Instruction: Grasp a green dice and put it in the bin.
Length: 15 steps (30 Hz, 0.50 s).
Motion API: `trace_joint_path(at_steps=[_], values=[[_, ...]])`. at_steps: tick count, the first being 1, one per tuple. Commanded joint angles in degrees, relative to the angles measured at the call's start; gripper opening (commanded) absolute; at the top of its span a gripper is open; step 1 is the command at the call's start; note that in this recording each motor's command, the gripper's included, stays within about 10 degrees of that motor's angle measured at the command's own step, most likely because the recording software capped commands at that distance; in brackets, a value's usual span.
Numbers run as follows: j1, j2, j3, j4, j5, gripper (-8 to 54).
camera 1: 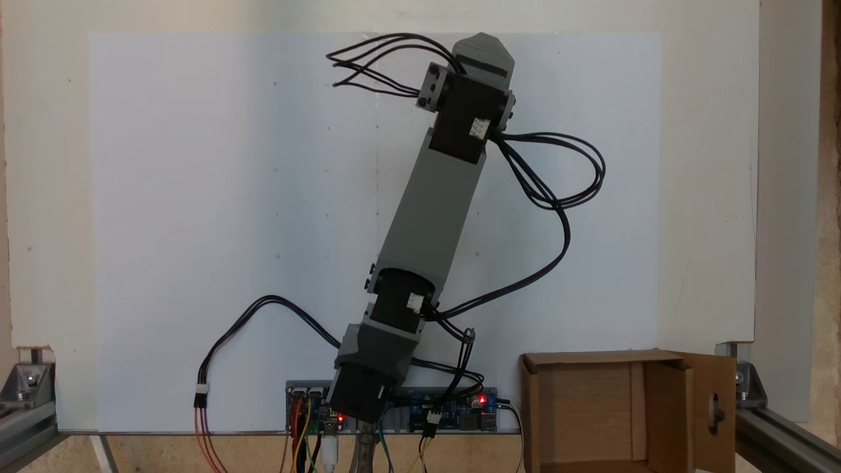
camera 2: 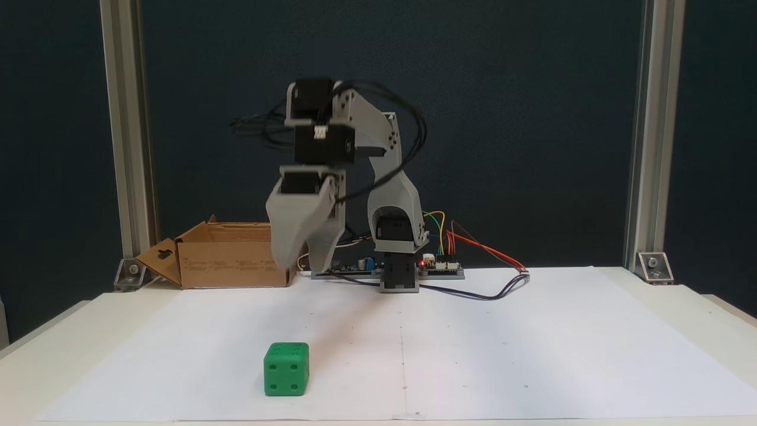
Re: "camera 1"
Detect aluminium frame post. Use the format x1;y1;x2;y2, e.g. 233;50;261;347
735;406;841;473
0;399;60;473

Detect brown cardboard box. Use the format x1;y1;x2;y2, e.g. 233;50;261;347
520;348;738;473

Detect red and orange wires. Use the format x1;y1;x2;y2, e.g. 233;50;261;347
193;404;229;473

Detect black servo cable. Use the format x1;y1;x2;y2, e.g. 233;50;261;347
393;323;488;439
326;33;462;101
424;131;606;323

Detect white USB cable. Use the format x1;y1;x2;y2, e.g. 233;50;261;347
321;420;340;473

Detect yellow jumper wire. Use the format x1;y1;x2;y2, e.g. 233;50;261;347
291;396;314;473

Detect grey board mounting plate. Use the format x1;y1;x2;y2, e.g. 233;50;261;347
285;380;499;436

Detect metal table clamp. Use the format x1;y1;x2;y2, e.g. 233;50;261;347
352;427;384;473

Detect circuit board with coloured wires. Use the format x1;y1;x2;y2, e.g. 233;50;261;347
288;388;346;436

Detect blue circuit board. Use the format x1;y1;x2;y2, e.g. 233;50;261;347
407;392;499;433

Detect black cable with white connector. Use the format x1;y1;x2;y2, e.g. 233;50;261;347
194;295;344;409

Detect metal corner bracket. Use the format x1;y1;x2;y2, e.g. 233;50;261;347
715;342;768;410
0;348;57;411

